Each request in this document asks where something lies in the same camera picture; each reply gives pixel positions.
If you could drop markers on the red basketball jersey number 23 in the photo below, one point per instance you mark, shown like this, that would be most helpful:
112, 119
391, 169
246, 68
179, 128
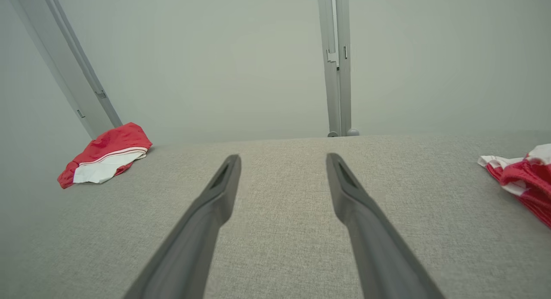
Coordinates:
112, 146

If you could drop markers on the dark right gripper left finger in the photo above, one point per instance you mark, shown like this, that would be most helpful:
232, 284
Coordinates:
193, 247

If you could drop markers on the grey slanted partition post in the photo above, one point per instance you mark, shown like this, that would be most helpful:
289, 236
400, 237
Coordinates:
73, 70

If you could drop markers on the red shorts with white stripes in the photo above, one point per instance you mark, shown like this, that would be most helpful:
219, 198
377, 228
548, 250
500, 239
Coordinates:
525, 182

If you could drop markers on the grey metal partition post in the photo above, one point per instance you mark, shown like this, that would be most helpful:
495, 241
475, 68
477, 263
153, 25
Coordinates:
331, 88

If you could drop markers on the grey cylindrical post foot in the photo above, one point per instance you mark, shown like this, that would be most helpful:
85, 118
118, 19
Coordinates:
353, 132

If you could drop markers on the dark grey post bracket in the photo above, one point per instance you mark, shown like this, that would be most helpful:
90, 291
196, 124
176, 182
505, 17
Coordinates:
332, 134

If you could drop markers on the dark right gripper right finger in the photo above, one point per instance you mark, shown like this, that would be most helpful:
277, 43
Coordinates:
379, 256

